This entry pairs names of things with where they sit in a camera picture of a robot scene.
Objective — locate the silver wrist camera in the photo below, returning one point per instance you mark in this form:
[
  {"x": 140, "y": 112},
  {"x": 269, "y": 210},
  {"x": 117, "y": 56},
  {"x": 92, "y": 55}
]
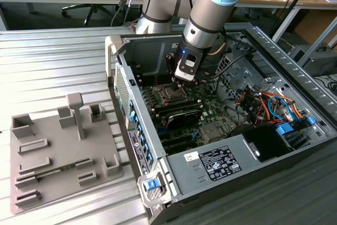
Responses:
[{"x": 184, "y": 74}]

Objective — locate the silver chipset heatsink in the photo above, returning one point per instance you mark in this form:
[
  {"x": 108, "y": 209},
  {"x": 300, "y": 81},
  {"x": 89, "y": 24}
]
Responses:
[{"x": 210, "y": 131}]

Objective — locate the open grey PC case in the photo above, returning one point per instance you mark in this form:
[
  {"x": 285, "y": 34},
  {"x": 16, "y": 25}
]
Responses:
[{"x": 137, "y": 51}]

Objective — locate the green RAM stick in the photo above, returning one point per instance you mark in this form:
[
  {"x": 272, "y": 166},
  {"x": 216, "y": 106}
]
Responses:
[{"x": 65, "y": 167}]

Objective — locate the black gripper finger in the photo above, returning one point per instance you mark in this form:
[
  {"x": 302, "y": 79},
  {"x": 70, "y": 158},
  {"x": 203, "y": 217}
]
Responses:
[
  {"x": 171, "y": 64},
  {"x": 195, "y": 82}
]

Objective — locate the grey power supply unit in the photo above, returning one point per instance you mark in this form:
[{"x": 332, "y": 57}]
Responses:
[{"x": 184, "y": 177}]

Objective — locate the blue disk carrier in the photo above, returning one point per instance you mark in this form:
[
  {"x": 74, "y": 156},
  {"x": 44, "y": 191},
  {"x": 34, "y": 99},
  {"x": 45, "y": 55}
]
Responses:
[{"x": 285, "y": 130}]

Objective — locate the small blue clip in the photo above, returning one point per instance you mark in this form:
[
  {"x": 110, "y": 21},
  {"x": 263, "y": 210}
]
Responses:
[{"x": 310, "y": 121}]

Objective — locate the blue case latch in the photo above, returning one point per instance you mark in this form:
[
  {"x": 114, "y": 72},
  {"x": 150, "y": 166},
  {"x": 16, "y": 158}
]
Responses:
[{"x": 152, "y": 185}]

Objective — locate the grey parts rack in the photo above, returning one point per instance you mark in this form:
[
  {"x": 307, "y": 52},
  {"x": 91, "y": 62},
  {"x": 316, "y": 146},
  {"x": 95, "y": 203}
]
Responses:
[{"x": 65, "y": 146}]

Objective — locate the black expansion slot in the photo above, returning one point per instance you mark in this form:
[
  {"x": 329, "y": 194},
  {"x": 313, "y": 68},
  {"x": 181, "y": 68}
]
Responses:
[
  {"x": 176, "y": 139},
  {"x": 181, "y": 148}
]

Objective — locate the CPU socket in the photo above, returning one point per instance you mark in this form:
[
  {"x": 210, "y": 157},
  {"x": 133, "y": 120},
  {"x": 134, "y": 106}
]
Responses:
[{"x": 158, "y": 98}]

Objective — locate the grey computer case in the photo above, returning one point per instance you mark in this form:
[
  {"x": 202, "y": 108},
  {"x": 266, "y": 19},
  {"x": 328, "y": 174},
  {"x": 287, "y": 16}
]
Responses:
[{"x": 321, "y": 63}]

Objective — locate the white case sticker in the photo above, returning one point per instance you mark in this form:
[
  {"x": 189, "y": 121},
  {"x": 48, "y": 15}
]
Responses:
[{"x": 176, "y": 45}]

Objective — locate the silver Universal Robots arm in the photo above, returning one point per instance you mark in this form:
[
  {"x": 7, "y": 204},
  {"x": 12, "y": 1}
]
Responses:
[{"x": 205, "y": 17}]

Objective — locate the black office chair base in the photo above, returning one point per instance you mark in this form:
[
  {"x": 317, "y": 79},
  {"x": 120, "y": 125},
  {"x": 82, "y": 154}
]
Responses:
[{"x": 90, "y": 9}]

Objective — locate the silver perforated drive cage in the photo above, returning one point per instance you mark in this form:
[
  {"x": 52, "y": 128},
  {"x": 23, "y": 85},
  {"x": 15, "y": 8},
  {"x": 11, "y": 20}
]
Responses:
[{"x": 245, "y": 74}]

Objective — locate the black slanted pole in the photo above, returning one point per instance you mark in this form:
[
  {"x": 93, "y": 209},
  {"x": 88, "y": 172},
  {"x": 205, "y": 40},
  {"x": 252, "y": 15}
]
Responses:
[{"x": 295, "y": 1}]

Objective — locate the green motherboard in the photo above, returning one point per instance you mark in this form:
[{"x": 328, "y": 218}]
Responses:
[{"x": 210, "y": 109}]

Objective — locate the black graphics card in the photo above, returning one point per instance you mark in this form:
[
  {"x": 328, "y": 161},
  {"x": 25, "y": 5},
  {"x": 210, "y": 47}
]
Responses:
[{"x": 181, "y": 119}]

